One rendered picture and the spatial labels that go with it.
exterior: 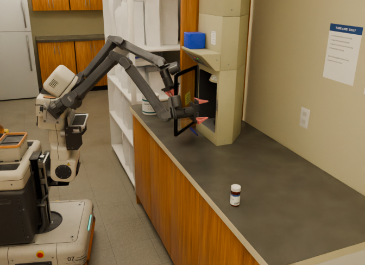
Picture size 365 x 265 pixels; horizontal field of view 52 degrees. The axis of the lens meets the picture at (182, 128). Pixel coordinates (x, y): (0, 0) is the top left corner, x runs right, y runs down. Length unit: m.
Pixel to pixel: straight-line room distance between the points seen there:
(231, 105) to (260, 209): 0.78
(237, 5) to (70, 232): 1.82
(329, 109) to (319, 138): 0.18
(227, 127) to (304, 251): 1.03
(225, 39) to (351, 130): 0.82
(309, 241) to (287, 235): 0.09
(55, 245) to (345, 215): 1.78
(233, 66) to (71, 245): 1.54
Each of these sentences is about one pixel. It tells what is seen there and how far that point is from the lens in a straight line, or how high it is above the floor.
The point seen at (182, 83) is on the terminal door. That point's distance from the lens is 2.29.
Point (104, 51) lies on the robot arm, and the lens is 2.64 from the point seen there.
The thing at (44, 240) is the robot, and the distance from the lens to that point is 2.75.
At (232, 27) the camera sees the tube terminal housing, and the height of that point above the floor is 1.65.
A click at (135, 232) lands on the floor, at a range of 3.17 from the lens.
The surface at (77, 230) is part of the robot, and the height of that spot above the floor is 0.28.
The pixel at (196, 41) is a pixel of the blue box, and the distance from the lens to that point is 2.31.
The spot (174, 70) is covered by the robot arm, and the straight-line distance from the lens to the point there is 2.31.
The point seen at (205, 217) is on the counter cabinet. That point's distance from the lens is 1.98.
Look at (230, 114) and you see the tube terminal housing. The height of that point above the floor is 1.14.
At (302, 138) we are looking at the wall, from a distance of 2.32.
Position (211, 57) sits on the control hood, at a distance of 2.15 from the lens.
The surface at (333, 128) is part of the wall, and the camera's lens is 2.12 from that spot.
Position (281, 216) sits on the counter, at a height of 0.94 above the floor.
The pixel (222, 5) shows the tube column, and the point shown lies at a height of 1.77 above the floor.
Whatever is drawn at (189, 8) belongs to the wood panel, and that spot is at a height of 1.73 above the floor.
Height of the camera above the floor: 1.87
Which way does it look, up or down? 21 degrees down
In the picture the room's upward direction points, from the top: 1 degrees clockwise
